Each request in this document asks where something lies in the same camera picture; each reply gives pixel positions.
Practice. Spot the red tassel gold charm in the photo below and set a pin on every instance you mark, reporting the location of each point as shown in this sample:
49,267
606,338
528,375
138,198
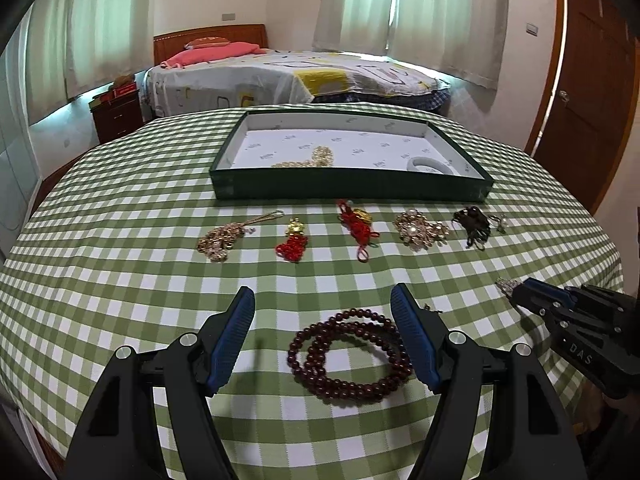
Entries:
292,250

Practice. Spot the small silver crystal ornament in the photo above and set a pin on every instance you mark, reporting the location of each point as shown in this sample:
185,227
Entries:
506,287

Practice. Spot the pink pillow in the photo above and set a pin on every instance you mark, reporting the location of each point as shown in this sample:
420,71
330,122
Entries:
210,52

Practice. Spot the grey wall plate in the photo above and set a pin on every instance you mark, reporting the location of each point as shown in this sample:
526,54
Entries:
228,16

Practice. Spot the stack of books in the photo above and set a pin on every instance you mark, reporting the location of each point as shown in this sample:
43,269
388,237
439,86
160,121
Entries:
101,101

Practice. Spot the wall light switch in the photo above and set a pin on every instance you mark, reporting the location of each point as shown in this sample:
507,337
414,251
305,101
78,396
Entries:
532,28

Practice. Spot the pale panelled cabinet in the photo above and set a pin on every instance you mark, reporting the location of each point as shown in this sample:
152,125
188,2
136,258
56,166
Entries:
15,150

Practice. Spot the green jewelry tray box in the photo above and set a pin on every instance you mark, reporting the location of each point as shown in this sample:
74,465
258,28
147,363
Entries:
350,185

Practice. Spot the red box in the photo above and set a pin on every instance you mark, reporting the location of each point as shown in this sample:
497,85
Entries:
124,91

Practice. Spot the blue plaid bed sheet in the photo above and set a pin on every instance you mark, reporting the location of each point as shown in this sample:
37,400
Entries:
400,97

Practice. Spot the brown wooden door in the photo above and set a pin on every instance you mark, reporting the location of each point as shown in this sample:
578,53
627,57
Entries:
595,85

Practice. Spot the orange cushion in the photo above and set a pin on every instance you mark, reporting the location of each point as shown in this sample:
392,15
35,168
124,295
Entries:
207,42

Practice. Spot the white bangle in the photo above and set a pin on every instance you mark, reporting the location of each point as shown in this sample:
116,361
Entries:
415,162

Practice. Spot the green checked tablecloth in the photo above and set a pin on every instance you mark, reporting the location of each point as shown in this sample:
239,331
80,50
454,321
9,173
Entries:
125,270

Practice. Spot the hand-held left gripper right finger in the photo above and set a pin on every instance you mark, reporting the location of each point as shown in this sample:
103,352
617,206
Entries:
415,340

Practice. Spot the dark wooden nightstand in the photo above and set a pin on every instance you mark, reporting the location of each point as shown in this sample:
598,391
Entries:
120,120

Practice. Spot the small silver pearl ornament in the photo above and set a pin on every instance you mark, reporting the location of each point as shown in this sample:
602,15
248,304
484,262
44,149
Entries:
500,222

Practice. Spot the wooden bed headboard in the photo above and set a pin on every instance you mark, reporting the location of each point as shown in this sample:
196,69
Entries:
170,42

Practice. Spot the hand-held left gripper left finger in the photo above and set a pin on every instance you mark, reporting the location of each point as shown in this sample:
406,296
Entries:
230,340

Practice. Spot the brown plush item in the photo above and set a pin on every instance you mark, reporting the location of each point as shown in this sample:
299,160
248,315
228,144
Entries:
123,79

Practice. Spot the pale green curtain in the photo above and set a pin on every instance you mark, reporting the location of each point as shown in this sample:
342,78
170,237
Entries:
357,5
450,15
100,25

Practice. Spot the bed with patterned cover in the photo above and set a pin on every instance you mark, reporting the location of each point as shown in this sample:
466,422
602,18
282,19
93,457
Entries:
225,80

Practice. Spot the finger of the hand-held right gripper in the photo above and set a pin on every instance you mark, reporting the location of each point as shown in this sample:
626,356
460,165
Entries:
537,288
530,305

